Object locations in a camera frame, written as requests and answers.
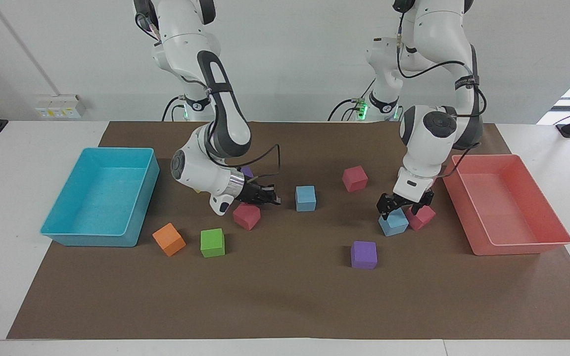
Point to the white wall conduit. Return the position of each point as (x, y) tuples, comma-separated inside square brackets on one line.
[(23, 47)]

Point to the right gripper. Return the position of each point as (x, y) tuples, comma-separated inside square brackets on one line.
[(253, 194)]

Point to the white wall socket box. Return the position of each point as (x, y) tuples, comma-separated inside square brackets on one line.
[(60, 106)]

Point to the blue foam block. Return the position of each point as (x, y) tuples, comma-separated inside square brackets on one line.
[(394, 225), (306, 199)]

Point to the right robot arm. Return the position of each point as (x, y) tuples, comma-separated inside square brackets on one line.
[(193, 44)]

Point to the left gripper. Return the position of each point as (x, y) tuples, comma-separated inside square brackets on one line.
[(406, 203)]

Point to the purple foam block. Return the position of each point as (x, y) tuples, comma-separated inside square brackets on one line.
[(247, 172), (363, 255)]

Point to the pink plastic bin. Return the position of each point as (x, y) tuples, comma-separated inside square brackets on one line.
[(505, 207)]

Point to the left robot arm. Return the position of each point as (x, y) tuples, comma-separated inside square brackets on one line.
[(433, 29)]

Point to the orange foam block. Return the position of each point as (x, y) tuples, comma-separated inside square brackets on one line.
[(168, 240)]

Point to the green foam block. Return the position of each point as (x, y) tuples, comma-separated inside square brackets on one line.
[(213, 243)]

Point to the red foam block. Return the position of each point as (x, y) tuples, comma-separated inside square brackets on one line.
[(355, 179), (422, 219), (246, 217)]

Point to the blue plastic bin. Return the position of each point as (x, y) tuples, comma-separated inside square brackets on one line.
[(99, 198)]

